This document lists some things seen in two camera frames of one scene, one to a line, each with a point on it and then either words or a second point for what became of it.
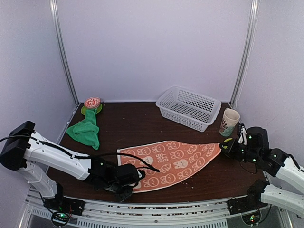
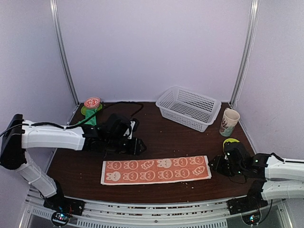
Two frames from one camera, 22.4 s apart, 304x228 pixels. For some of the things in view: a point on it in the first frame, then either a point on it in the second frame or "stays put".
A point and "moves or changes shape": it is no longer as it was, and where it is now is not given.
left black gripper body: (114, 187) → (114, 144)
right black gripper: (231, 149) → (217, 165)
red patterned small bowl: (92, 102) stays put
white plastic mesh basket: (188, 109) stays put
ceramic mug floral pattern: (230, 118) stays put
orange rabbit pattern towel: (165, 161) moves or changes shape
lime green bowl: (230, 138) stays put
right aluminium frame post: (255, 4) stays put
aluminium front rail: (210, 213) stays put
